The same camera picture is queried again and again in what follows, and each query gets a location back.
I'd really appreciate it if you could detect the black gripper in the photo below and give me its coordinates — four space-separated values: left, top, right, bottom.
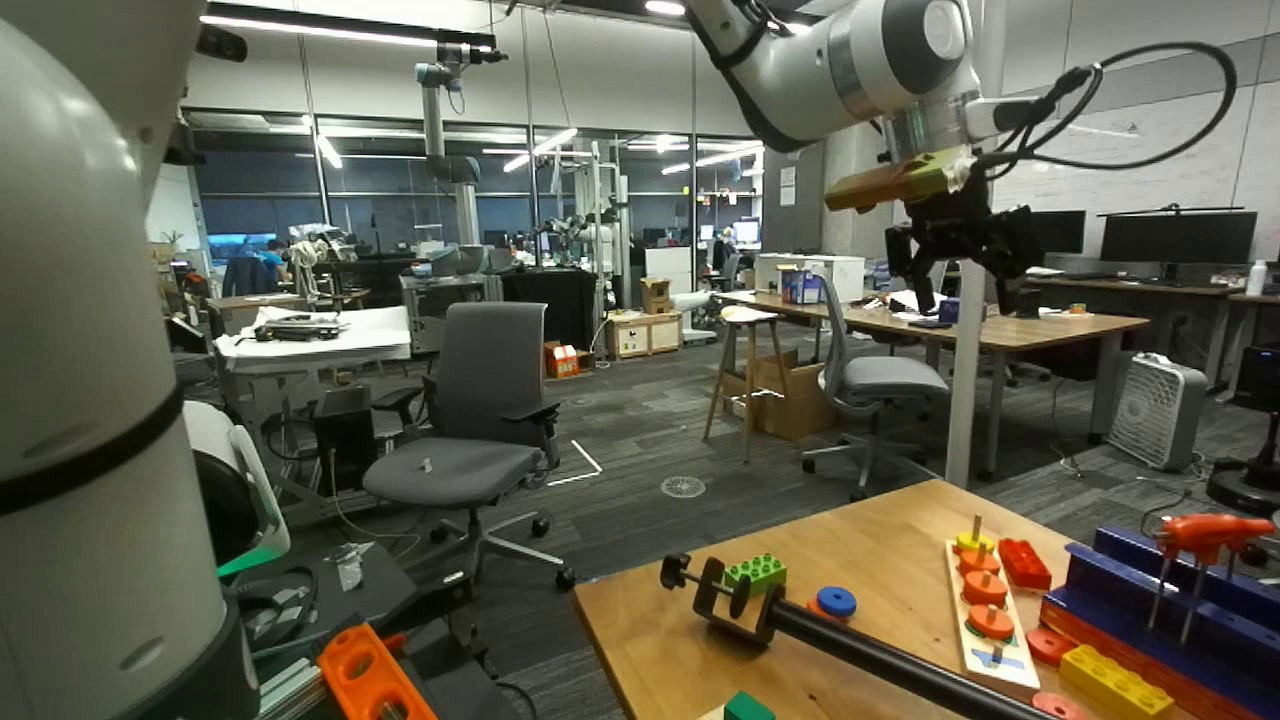
884 178 1054 315

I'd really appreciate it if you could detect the round blue block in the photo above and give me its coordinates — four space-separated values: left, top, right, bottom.
812 584 858 625

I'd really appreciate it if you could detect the white wooden number board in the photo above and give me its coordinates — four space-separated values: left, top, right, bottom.
940 527 1044 698

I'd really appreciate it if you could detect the purple box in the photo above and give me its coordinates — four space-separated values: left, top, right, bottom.
775 266 832 307

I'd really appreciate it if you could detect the wooden office desk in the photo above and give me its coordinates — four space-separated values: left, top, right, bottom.
714 287 1151 488

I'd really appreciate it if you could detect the black computer monitor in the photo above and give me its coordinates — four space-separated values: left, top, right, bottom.
1096 207 1261 267
1015 207 1090 260

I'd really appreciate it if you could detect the wooden stool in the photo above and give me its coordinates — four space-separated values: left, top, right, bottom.
701 299 793 453

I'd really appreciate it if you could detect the white box fan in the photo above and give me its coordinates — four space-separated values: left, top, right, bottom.
1104 348 1215 472

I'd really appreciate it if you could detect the red toy brick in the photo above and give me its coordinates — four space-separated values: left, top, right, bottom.
996 535 1054 593

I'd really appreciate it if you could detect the small cardboard box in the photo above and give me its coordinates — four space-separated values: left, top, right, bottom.
604 311 651 360

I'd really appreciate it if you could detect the green toy brick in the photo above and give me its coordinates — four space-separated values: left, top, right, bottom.
720 551 793 602

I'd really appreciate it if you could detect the red floor box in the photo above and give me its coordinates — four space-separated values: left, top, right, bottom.
541 341 594 379

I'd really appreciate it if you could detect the black cabinet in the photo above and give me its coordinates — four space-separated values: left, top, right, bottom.
494 266 604 353

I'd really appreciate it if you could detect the black stand with base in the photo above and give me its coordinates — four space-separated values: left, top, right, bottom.
1202 395 1280 515

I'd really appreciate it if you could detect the blue tool rack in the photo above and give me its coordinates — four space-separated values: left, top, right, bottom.
1037 522 1280 720

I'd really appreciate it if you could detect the yellow toy brick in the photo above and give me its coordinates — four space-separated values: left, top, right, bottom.
1054 641 1174 720

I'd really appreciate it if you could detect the teal puzzle piece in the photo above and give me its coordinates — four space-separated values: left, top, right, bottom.
714 688 781 720

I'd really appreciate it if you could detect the grey swivel office chair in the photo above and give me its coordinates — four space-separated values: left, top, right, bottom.
360 297 580 597

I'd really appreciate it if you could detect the grey ceiling robot column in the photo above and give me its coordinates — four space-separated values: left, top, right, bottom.
410 37 513 253

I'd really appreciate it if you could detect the white work table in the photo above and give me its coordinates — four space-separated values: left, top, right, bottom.
212 299 415 416

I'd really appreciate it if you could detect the black device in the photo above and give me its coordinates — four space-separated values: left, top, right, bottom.
253 311 347 346

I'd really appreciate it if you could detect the orange toy object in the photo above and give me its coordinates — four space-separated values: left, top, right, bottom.
314 619 441 720

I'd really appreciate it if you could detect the white curved shell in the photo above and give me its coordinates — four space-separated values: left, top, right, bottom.
177 395 295 572

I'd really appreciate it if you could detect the long wall desk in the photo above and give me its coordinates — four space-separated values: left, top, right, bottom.
1023 274 1280 393

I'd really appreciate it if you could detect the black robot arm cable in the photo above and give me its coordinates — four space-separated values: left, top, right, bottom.
976 37 1238 183

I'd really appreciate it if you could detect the orange clamp handle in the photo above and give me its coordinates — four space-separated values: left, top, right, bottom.
1151 512 1280 563

